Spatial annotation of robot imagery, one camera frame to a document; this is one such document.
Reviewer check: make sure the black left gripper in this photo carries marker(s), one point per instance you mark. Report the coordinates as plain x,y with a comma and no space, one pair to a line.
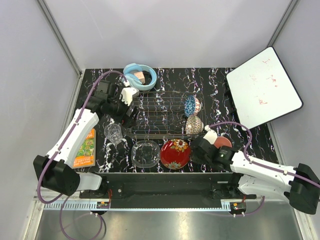
126,120

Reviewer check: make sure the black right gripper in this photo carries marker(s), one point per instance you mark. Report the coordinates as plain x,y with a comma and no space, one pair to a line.
195,158

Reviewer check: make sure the brown patterned bowl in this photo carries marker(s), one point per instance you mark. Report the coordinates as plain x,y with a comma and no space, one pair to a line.
194,125

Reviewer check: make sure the red floral plate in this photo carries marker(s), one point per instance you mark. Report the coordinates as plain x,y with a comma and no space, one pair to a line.
175,154

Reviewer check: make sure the blue and red patterned bowl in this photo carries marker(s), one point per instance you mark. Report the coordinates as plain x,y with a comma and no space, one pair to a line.
192,106

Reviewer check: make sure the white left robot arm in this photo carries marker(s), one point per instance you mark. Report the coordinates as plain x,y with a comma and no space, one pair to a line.
55,170

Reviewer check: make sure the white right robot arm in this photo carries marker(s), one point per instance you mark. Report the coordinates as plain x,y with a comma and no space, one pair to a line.
299,185

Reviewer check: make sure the pink plastic cup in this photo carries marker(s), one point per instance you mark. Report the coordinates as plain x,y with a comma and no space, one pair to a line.
221,142

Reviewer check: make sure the clear drinking glass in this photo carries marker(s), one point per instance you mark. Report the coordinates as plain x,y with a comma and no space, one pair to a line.
113,132

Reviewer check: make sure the light blue headphones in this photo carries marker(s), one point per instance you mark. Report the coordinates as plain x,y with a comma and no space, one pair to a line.
131,80

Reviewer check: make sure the pink wooden cube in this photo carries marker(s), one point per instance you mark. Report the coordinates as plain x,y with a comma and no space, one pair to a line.
140,76

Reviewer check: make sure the clear glass plate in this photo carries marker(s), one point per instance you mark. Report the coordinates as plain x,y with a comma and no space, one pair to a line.
145,154

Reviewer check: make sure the orange children's book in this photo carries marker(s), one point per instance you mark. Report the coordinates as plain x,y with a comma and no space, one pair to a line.
86,156

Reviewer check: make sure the white whiteboard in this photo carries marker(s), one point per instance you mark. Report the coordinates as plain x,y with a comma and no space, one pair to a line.
262,90

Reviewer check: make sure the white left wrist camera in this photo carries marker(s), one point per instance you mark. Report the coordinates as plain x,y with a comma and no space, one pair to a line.
127,95

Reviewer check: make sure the metal wire dish rack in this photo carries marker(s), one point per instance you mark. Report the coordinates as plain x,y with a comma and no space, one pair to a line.
161,115

